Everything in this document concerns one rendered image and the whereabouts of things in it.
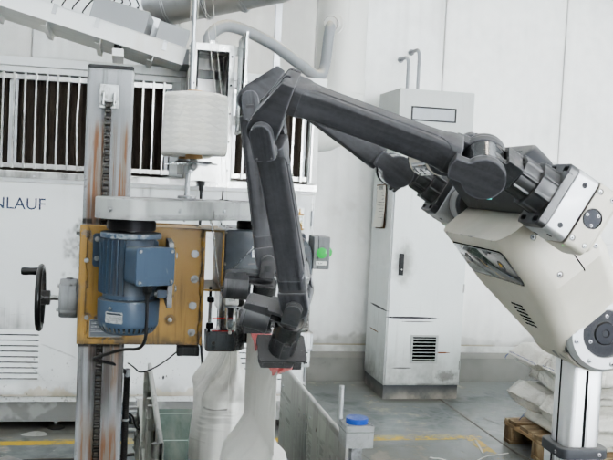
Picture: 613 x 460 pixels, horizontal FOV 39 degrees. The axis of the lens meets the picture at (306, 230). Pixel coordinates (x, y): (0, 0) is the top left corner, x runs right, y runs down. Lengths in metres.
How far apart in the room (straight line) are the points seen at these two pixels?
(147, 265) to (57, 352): 3.12
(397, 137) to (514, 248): 0.34
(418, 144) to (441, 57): 5.35
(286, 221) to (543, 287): 0.50
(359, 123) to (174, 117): 0.76
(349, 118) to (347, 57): 4.09
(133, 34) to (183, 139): 2.65
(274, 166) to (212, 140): 0.61
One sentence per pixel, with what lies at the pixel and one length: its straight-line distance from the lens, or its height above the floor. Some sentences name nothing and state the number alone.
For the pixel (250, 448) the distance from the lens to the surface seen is 2.08.
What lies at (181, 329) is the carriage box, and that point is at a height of 1.07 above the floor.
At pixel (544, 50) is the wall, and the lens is 7.19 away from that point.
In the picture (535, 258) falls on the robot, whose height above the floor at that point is 1.35.
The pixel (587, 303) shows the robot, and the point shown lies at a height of 1.26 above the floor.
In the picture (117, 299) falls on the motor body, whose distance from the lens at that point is 2.16.
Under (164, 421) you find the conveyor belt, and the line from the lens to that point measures 4.06.
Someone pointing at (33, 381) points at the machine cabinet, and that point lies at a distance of 5.21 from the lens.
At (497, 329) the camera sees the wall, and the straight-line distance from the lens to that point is 7.07.
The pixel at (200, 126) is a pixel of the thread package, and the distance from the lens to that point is 2.14.
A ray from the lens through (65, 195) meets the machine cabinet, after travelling 5.06.
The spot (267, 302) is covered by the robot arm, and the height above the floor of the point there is 1.23.
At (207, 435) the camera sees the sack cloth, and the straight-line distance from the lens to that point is 2.73.
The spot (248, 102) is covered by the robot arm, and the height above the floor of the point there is 1.65.
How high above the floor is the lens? 1.47
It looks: 3 degrees down
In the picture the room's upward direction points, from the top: 3 degrees clockwise
